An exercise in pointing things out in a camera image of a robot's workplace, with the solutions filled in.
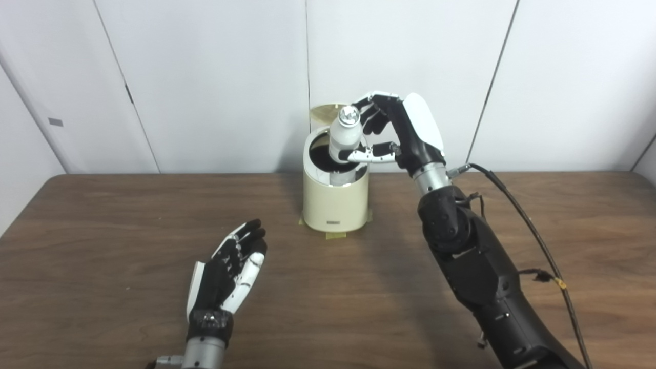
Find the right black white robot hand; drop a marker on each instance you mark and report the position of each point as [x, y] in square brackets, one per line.
[417, 133]

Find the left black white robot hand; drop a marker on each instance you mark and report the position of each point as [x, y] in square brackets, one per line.
[218, 282]

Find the small white plastic bottle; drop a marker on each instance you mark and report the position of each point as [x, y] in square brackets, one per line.
[344, 136]

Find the cream-colored lidded bin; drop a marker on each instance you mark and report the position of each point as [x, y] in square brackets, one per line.
[333, 205]

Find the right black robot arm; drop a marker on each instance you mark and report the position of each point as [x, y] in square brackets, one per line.
[476, 266]

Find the black wall panel hinge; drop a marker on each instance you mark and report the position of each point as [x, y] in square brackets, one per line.
[128, 94]

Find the small grey wall label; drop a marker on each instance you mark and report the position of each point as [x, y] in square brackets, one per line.
[56, 122]

